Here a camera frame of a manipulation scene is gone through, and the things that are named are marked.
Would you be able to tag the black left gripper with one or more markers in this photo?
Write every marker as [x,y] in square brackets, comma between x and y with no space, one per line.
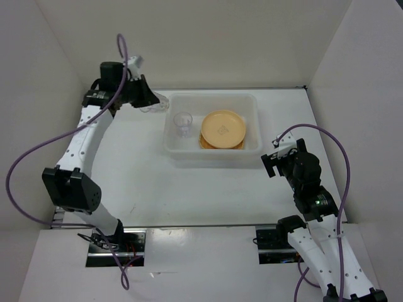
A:
[147,97]

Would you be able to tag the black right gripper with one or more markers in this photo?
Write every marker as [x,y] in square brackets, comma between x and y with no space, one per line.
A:
[269,161]

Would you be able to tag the clear plastic cup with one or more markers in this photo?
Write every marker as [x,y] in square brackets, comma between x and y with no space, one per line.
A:
[160,107]
[183,123]

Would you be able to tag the yellow plastic plate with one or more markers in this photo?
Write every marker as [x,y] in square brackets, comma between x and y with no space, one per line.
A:
[223,129]

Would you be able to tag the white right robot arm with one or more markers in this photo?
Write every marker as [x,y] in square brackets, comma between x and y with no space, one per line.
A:
[315,233]

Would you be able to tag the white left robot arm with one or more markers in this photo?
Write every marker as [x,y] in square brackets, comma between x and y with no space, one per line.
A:
[69,183]

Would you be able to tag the translucent white plastic bin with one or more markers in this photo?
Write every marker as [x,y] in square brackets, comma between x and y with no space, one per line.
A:
[194,151]

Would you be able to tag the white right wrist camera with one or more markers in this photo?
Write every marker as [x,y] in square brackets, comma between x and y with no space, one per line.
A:
[285,145]

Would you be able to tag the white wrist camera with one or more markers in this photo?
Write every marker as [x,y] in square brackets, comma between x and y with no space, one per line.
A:
[134,64]
[285,145]

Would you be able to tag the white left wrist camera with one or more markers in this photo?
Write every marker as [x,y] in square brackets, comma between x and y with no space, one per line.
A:
[134,64]

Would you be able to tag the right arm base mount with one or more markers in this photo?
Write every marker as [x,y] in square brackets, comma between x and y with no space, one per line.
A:
[271,249]

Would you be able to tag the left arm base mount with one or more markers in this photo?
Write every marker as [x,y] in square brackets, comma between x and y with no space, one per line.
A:
[131,253]

